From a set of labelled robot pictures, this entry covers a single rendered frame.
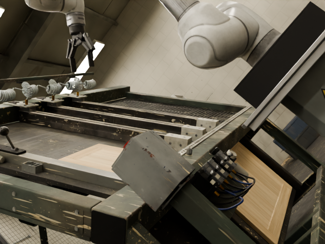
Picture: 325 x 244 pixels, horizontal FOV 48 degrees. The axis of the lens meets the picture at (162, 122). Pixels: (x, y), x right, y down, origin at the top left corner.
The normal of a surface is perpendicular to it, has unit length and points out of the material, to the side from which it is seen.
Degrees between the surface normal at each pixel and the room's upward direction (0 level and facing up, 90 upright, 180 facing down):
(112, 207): 57
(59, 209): 90
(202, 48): 94
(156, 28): 90
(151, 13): 90
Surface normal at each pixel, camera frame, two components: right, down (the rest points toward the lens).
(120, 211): 0.06, -0.97
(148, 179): -0.41, 0.17
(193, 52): -0.51, 0.49
